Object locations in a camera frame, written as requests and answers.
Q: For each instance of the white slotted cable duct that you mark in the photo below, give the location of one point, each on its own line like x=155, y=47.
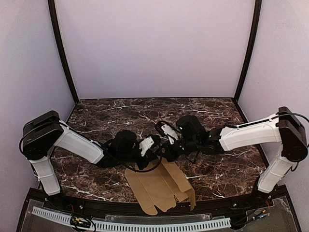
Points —
x=105, y=226

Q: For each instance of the brown cardboard box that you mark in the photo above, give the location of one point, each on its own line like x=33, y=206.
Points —
x=160, y=187

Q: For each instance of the right black frame post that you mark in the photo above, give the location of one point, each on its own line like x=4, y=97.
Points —
x=249, y=50

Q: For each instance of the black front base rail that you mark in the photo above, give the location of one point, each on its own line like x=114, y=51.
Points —
x=234, y=206

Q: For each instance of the small green circuit board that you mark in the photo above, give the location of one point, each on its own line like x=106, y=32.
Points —
x=79, y=222

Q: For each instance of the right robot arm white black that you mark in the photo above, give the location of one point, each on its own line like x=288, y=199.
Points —
x=282, y=127

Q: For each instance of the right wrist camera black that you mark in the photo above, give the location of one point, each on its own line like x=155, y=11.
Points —
x=165, y=129

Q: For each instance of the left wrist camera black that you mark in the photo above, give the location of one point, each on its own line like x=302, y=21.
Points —
x=149, y=142

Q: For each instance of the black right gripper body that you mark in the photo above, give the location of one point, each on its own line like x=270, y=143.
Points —
x=170, y=150

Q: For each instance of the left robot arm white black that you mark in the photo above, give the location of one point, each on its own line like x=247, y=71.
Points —
x=44, y=133

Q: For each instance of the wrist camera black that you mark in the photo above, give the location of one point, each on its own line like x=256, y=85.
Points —
x=149, y=142
x=165, y=129

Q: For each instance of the left black frame post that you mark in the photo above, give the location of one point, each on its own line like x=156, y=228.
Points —
x=61, y=50

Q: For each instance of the black frame post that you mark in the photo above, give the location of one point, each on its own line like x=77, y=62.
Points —
x=249, y=50
x=61, y=50

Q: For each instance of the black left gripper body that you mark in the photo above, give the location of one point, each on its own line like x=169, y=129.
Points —
x=147, y=157

